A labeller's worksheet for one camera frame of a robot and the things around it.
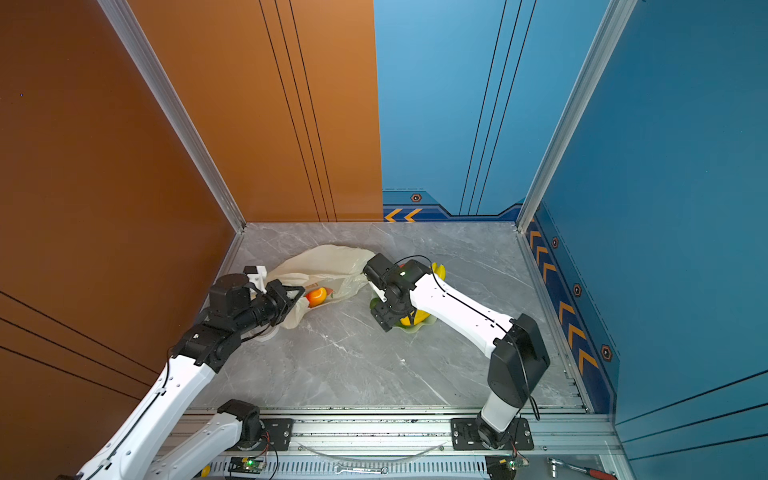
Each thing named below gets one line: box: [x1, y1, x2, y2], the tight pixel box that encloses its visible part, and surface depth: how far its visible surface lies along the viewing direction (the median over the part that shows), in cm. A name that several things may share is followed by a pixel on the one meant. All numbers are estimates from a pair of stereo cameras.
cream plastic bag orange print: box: [267, 245, 374, 329], surface depth 96 cm
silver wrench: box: [335, 464, 389, 475], surface depth 71 cm
